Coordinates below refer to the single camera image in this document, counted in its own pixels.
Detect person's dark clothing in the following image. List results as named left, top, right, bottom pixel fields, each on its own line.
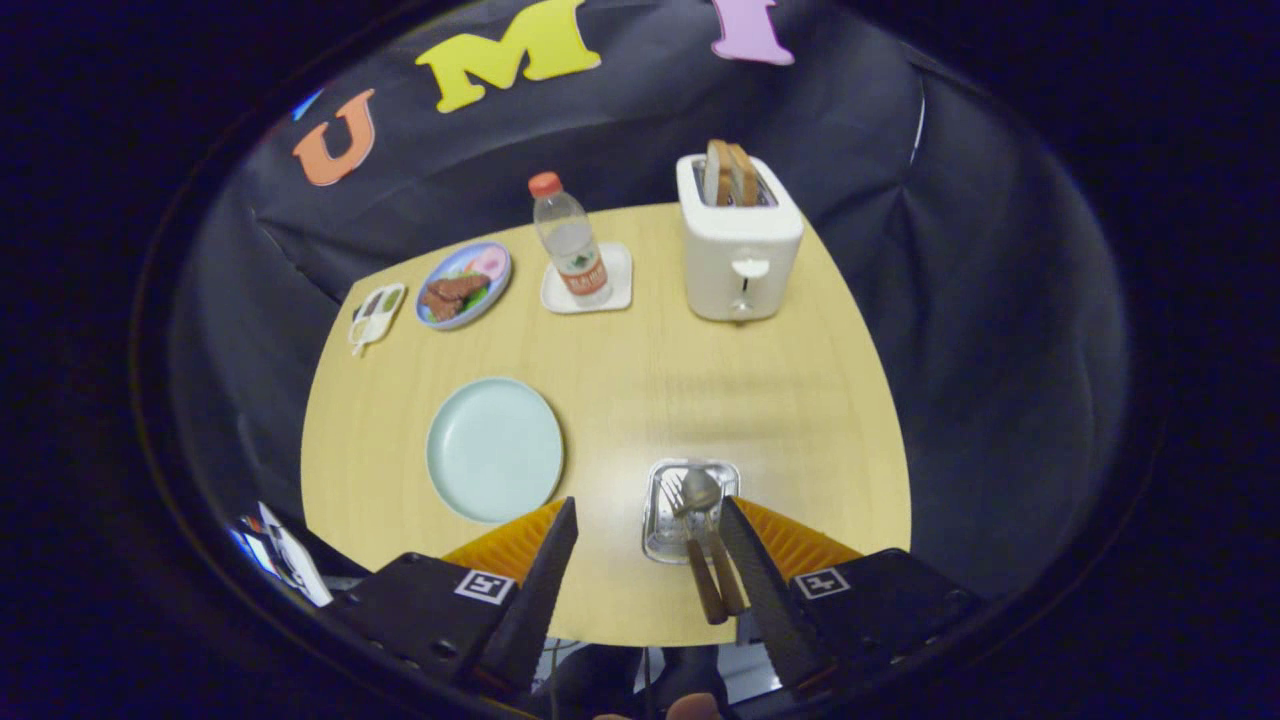
left=530, top=640, right=781, bottom=720

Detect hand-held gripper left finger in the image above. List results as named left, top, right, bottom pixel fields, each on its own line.
left=330, top=497, right=580, bottom=701

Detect white divided sauce dish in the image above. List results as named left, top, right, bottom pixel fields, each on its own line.
left=348, top=282, right=407, bottom=357

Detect fork with wooden handle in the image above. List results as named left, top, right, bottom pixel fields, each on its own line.
left=660, top=478, right=730, bottom=626

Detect brown meat pieces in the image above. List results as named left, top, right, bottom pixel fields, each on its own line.
left=421, top=273, right=491, bottom=323

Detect white toaster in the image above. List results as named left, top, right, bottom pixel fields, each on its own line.
left=676, top=152, right=805, bottom=323

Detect black backdrop cloth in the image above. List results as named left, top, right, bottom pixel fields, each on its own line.
left=165, top=0, right=1136, bottom=601

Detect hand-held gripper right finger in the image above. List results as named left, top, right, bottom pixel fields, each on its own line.
left=718, top=495, right=986, bottom=696

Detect spoon with wooden handle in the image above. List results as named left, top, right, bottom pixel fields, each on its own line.
left=678, top=467, right=749, bottom=617

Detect clear water bottle red cap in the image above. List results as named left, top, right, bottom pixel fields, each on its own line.
left=528, top=171, right=613, bottom=307

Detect light green plate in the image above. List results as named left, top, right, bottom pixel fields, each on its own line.
left=426, top=376, right=566, bottom=524

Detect toasted bread slice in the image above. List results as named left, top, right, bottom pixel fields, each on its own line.
left=726, top=143, right=761, bottom=207
left=702, top=139, right=736, bottom=207

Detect white square coaster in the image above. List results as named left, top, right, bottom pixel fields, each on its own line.
left=540, top=241, right=634, bottom=315

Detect blue plate with food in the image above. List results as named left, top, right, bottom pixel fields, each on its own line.
left=414, top=241, right=513, bottom=331

